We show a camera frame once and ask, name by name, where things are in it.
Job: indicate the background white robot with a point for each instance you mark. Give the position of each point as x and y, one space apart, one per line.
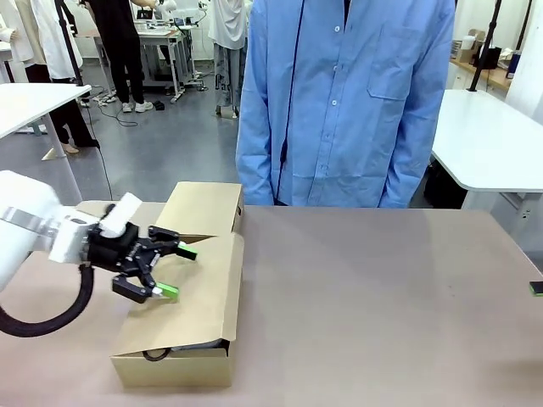
169 10

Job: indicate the small cardboard box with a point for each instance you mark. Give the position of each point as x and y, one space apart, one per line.
203 203

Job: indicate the person in black clothes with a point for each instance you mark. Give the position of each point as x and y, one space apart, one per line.
121 46

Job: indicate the large cardboard box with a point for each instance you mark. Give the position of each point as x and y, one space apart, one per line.
191 305

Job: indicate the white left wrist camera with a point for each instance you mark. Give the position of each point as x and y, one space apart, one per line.
121 214

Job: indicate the small black box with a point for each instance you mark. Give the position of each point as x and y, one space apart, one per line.
491 58

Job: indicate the person in white top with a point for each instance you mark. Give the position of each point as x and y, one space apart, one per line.
227 42

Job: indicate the background workbench desk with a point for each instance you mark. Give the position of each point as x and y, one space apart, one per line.
165 46

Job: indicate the wooden shelf counter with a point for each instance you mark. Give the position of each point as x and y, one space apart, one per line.
488 76

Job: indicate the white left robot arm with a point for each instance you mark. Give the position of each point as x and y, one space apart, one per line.
25 220

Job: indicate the person's left forearm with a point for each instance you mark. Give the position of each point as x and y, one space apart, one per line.
411 169

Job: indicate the person's right forearm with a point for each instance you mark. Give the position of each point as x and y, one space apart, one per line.
252 169

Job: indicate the white table with straight edge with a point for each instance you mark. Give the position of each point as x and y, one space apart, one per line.
34 106

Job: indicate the person in blue shirt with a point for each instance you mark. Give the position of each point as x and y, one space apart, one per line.
348 127

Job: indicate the open cardboard carton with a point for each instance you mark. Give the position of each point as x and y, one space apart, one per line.
470 48

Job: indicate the white coat figure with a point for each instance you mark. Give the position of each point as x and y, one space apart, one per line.
12 25

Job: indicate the person in white coat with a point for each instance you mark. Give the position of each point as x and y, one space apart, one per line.
55 38

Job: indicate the black tripod stand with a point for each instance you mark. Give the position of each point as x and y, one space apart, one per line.
70 46
485 46

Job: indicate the dark blue bottle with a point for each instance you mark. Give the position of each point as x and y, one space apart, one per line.
512 65

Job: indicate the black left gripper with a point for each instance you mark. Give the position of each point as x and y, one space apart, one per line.
114 250

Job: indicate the black thin pole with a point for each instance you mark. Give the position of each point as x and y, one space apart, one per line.
522 25

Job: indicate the white table with rounded corner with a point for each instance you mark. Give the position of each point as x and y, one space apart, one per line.
479 140

